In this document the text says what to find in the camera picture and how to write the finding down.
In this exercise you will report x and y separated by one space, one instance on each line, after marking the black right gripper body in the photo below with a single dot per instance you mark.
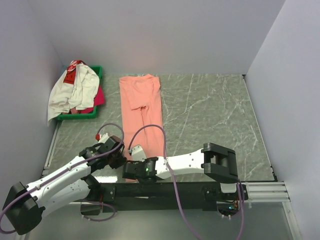
137 162

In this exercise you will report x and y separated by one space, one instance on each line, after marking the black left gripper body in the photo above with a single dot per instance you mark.
116 160

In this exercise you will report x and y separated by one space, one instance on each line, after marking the salmon pink t shirt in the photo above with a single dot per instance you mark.
141 105

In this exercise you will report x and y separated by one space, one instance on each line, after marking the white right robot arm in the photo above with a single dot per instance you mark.
215 161

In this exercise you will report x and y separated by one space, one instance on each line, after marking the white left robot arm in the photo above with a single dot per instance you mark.
26 205

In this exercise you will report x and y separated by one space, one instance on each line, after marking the black base beam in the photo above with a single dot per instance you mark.
161 196

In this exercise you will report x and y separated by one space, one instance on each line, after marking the magenta t shirt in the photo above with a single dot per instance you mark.
98 100

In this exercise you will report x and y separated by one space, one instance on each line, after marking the white t shirt red print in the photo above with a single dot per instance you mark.
74 90

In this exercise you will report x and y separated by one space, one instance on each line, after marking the green plastic basket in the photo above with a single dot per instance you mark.
98 70

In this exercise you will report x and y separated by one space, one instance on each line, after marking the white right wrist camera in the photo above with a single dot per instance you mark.
137 154

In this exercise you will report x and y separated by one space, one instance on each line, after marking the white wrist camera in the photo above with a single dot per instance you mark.
137 154
102 138

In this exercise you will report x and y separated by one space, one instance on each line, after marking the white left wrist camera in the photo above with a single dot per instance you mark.
102 138

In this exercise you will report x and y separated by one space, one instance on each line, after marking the aluminium rail frame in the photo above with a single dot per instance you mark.
248 192

